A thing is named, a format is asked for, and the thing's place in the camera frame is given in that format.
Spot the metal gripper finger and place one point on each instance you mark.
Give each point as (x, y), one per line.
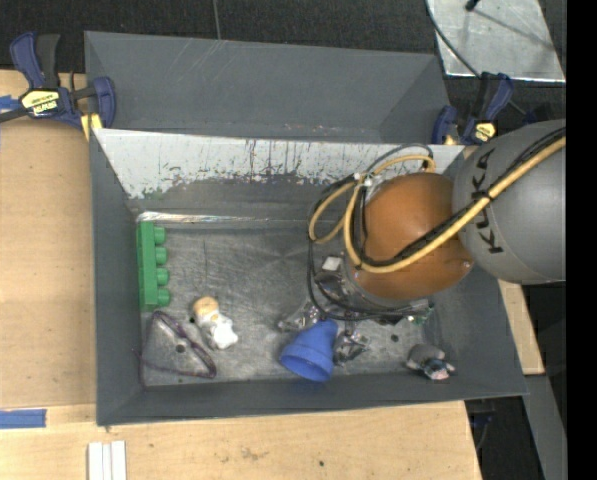
(350, 347)
(300, 321)

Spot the blue cup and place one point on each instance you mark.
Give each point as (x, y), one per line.
(310, 353)

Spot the grey metal bin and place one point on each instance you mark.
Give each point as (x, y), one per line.
(258, 268)

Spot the grey toy animal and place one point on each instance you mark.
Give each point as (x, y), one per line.
(428, 360)

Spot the white toy figure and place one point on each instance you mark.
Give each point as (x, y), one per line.
(218, 325)

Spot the purple glasses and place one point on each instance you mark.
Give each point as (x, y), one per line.
(198, 355)

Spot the green toy building block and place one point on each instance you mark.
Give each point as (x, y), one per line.
(147, 268)

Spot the brown cardboard board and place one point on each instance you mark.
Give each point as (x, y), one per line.
(43, 268)

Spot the black cylinder on white bracket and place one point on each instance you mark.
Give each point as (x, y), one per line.
(331, 264)

